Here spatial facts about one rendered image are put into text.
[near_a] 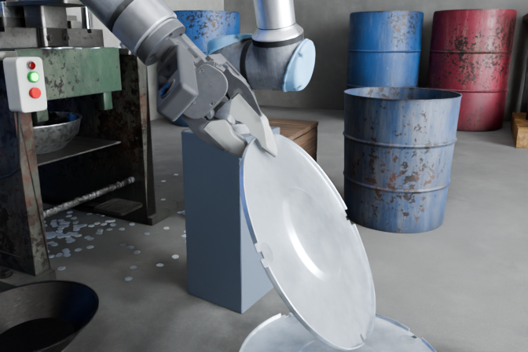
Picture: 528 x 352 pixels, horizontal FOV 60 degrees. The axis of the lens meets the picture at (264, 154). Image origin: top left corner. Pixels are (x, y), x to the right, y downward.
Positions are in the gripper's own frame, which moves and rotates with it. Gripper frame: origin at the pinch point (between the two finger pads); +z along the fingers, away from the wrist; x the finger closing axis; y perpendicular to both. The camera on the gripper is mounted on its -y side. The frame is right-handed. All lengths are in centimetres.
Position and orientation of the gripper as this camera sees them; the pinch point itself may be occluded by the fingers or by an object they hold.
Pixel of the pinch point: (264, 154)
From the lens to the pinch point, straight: 58.4
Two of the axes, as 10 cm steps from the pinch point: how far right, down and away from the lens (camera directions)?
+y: 1.6, -2.4, 9.6
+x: -7.0, 6.6, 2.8
